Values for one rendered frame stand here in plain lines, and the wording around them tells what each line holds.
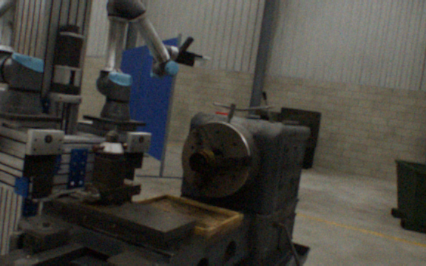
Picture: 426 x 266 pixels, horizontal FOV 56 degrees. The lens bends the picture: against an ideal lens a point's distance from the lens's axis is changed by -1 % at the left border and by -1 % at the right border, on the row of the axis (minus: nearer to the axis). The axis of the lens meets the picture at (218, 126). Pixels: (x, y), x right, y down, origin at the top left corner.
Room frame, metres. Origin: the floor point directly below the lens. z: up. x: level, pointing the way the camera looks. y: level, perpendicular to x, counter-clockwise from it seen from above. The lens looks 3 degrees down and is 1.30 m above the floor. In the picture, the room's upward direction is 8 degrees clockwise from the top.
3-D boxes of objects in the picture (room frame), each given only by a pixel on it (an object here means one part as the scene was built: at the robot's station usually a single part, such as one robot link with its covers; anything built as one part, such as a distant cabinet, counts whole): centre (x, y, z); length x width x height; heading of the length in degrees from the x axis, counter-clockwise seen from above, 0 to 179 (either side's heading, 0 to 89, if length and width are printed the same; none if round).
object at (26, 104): (1.60, 0.79, 1.21); 0.15 x 0.15 x 0.10
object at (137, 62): (8.30, 1.73, 1.18); 4.12 x 0.80 x 2.35; 27
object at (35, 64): (1.60, 0.80, 1.33); 0.13 x 0.12 x 0.14; 78
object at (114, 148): (1.18, 0.31, 1.13); 0.08 x 0.08 x 0.03
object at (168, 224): (1.15, 0.25, 0.95); 0.43 x 0.17 x 0.05; 65
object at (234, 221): (1.47, 0.08, 0.89); 0.36 x 0.30 x 0.04; 65
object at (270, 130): (2.06, -0.18, 1.06); 0.59 x 0.48 x 0.39; 155
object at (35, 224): (1.10, 0.26, 0.90); 0.47 x 0.30 x 0.06; 65
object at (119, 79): (2.02, 0.52, 1.33); 0.13 x 0.12 x 0.14; 36
